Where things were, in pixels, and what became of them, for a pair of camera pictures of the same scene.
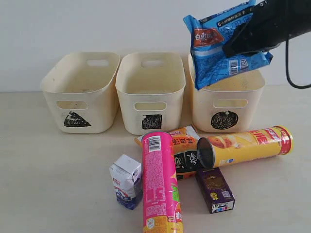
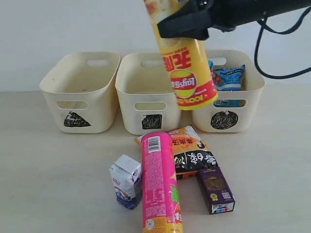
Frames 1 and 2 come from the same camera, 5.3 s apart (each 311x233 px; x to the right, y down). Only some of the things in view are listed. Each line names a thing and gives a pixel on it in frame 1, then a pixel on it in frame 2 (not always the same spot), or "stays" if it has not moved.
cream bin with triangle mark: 81,89 stays
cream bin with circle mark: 229,105 stays
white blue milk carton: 126,174 stays
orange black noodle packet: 185,141 stays
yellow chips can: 232,148 to 190,61
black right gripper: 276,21 to 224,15
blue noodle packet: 209,34 to 227,79
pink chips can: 161,211 stays
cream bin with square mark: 150,86 stays
